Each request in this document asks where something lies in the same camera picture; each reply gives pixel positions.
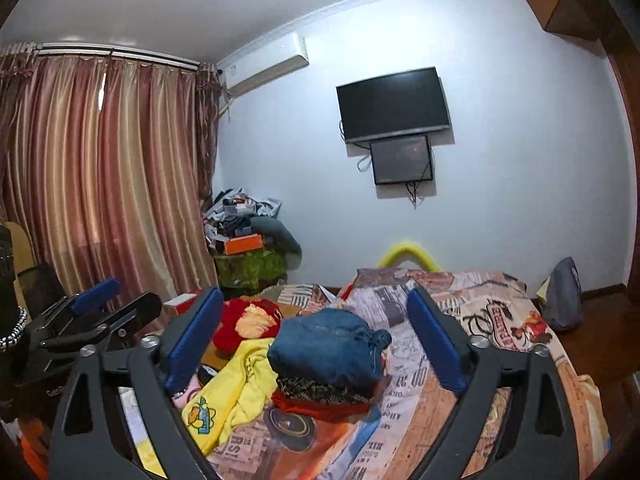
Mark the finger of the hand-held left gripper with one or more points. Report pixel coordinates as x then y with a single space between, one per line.
95 292
137 310

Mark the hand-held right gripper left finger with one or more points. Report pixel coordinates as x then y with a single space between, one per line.
195 340

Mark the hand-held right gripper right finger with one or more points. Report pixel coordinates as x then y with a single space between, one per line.
435 340

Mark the blue denim jacket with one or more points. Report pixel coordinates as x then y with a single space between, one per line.
325 345

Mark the red white box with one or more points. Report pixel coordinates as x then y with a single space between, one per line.
177 302

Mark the red yellow fluffy cloth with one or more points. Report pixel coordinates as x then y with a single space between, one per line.
235 315

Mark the pink printed cloth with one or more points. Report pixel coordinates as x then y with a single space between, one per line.
185 395

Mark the yellow cartoon print cloth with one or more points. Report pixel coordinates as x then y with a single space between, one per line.
235 390

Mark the newspaper print blanket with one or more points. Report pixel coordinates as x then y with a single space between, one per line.
390 410

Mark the green printed box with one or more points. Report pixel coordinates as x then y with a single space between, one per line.
250 267

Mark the dark cloth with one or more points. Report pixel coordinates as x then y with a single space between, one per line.
6 270

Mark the orange plastic item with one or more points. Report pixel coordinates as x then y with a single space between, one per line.
32 450

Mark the yellow foam tube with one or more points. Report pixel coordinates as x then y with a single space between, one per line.
400 249

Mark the orange box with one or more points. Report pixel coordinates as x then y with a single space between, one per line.
242 244

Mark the pink striped curtain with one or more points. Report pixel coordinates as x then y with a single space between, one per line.
100 185

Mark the navy patterned cloth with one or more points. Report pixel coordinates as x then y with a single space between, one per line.
320 390

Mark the pile of mixed clutter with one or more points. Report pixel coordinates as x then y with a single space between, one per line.
230 215

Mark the grey blue bag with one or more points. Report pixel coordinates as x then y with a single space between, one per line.
562 300

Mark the grey cloth bundle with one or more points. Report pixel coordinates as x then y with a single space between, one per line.
280 235

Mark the brown wooden door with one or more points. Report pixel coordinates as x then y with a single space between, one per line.
627 160

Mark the white air conditioner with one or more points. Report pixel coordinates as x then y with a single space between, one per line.
260 70

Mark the small black wall monitor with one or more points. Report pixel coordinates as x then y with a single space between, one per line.
400 160

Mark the black wall television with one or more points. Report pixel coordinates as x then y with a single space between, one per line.
392 105

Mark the white curtain rail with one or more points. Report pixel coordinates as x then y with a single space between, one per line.
125 55

